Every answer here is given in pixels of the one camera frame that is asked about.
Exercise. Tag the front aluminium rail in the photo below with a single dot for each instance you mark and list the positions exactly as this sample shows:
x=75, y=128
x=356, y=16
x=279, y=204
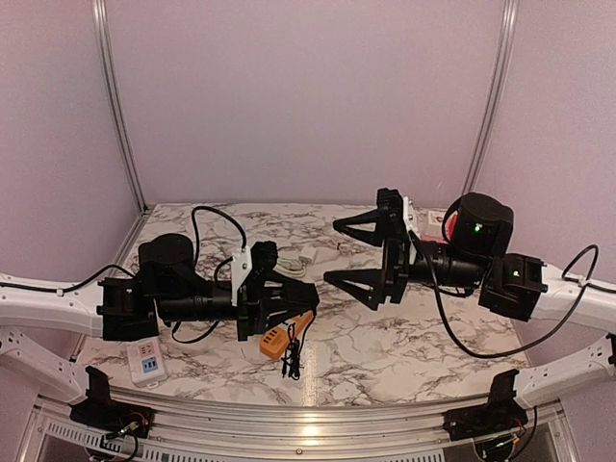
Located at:
x=197, y=430

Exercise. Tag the red cube socket adapter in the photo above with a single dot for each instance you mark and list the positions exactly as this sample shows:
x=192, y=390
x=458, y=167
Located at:
x=448, y=226

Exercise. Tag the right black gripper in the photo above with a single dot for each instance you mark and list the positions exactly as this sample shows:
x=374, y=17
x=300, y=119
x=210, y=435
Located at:
x=397, y=260

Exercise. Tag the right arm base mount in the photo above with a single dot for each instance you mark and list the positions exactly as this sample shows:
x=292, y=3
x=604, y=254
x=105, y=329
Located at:
x=499, y=413

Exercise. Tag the right aluminium frame post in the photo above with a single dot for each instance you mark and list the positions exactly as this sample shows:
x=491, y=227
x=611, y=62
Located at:
x=496, y=88

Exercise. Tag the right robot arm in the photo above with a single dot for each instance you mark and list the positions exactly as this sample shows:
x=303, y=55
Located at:
x=472, y=256

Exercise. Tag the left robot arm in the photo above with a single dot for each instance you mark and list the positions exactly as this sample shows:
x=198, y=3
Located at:
x=166, y=289

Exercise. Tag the left aluminium frame post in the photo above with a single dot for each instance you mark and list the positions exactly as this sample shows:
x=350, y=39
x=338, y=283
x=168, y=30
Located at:
x=103, y=34

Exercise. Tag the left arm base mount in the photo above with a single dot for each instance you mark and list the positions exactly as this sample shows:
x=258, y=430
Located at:
x=99, y=410

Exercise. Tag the white travel adapter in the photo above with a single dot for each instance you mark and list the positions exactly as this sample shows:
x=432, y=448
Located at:
x=431, y=226

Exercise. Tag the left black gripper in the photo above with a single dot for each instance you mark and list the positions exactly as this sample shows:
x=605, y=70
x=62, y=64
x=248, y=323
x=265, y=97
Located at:
x=253, y=290

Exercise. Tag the black adapter with cable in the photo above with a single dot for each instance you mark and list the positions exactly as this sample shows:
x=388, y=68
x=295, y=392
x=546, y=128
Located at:
x=292, y=354

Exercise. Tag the aluminium frame post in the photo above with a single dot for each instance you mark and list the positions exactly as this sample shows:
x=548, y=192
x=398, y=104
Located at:
x=103, y=34
x=496, y=88

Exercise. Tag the white pastel power strip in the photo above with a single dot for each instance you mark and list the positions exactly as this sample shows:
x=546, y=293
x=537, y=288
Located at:
x=146, y=363

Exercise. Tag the orange power strip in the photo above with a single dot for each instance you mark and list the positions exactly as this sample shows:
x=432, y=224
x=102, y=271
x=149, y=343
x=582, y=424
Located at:
x=276, y=341

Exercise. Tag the white usb charger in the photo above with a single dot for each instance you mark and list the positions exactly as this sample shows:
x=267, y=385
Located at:
x=308, y=255

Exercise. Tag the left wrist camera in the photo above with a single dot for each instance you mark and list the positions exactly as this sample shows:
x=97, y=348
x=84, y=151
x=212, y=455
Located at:
x=241, y=266

